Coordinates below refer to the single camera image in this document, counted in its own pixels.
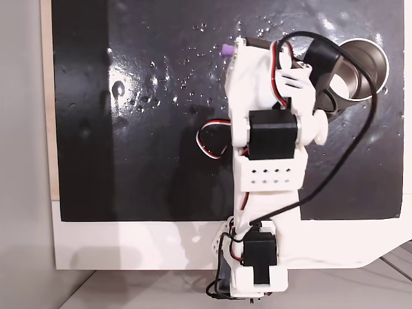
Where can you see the purple ribbed pen grip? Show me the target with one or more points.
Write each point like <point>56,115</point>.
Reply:
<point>227,50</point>

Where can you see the stainless steel cup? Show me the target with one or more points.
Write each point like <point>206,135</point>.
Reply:
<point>357,54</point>

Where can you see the black glossy mat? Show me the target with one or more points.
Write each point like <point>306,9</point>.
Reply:
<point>145,128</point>

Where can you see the light wooden board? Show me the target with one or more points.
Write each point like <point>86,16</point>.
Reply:
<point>48,96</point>

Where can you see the white base board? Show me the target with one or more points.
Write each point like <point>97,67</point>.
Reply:
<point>128,244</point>

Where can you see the black oval camera box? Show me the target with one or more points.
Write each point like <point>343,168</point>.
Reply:
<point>322,61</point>

